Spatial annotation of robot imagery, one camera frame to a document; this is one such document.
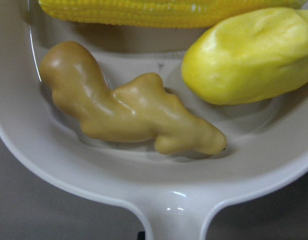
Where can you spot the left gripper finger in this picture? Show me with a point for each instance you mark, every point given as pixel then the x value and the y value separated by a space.
pixel 141 235

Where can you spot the beige plastic dustpan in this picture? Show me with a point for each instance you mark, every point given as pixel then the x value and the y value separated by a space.
pixel 174 196

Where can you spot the orange toy ginger root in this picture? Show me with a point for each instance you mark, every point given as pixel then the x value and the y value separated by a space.
pixel 134 112

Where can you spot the yellow toy potato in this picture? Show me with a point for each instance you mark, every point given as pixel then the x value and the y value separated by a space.
pixel 250 57

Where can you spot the yellow toy corn cob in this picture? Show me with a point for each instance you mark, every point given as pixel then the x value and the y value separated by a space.
pixel 174 14

